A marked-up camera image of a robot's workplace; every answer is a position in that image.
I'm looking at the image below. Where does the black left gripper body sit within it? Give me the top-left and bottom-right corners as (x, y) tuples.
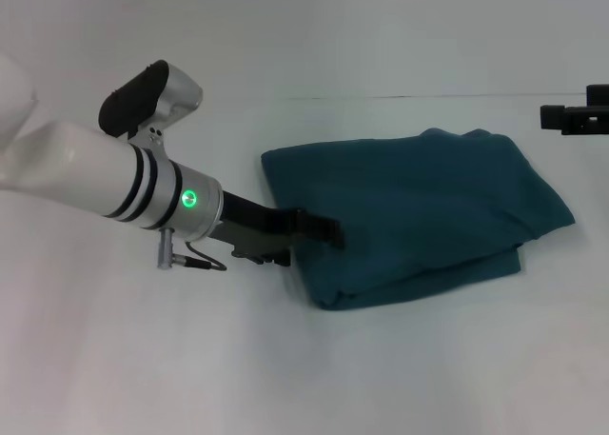
(207, 188), (305, 267)

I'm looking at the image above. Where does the teal blue t-shirt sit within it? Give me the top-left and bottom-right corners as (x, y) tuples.
(260, 127), (576, 312)

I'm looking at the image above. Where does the red black left arm cable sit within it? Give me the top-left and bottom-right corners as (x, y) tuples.
(156, 226), (228, 272)

